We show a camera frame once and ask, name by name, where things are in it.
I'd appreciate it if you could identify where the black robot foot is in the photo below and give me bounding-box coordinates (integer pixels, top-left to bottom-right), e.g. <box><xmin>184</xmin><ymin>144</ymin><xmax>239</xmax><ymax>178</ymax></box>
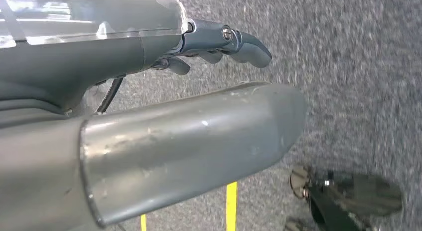
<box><xmin>283</xmin><ymin>163</ymin><xmax>404</xmax><ymax>231</ymax></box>

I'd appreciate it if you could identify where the yellow floor tape rectangle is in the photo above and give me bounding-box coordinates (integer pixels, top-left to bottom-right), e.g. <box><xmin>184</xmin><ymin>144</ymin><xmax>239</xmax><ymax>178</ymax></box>
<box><xmin>140</xmin><ymin>181</ymin><xmax>239</xmax><ymax>231</ymax></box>

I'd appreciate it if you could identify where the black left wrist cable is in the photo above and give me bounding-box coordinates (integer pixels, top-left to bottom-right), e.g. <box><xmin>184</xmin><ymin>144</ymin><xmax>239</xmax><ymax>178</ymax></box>
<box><xmin>95</xmin><ymin>77</ymin><xmax>126</xmax><ymax>116</ymax></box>

